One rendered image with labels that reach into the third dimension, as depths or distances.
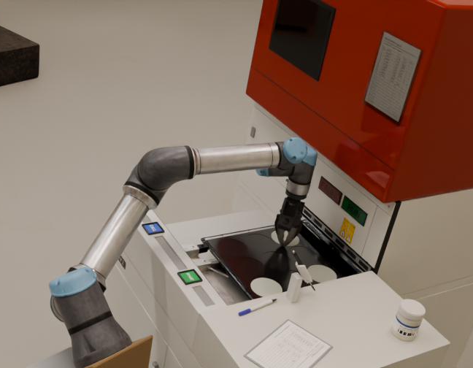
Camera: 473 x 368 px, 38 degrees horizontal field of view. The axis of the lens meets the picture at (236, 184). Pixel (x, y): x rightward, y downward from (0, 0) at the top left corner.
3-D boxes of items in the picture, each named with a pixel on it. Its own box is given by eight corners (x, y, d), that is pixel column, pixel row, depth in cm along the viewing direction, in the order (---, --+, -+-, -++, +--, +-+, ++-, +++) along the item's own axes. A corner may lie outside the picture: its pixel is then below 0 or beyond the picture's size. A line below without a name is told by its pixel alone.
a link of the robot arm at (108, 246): (43, 307, 177) (151, 142, 197) (39, 311, 190) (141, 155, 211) (83, 331, 178) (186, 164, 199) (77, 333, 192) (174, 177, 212)
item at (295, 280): (300, 291, 202) (310, 255, 196) (307, 299, 199) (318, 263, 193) (283, 296, 199) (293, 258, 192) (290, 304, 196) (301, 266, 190)
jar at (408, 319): (404, 322, 198) (413, 296, 193) (420, 338, 193) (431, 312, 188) (385, 327, 194) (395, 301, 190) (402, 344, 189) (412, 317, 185)
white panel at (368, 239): (241, 182, 284) (260, 93, 265) (366, 304, 226) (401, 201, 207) (236, 183, 282) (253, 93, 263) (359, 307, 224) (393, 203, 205)
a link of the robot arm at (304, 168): (289, 143, 218) (313, 143, 221) (282, 173, 224) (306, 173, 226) (298, 155, 212) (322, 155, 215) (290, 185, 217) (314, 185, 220)
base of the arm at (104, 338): (85, 367, 162) (69, 328, 163) (69, 372, 175) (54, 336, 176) (140, 340, 170) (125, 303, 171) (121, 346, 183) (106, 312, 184)
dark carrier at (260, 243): (290, 225, 247) (290, 224, 246) (348, 283, 222) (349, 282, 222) (206, 241, 229) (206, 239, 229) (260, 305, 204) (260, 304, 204)
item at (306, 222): (287, 225, 256) (293, 204, 251) (362, 298, 224) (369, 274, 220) (284, 225, 255) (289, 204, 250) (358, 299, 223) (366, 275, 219)
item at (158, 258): (143, 238, 237) (147, 204, 230) (220, 344, 198) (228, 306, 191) (118, 242, 232) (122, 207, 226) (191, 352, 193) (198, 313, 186)
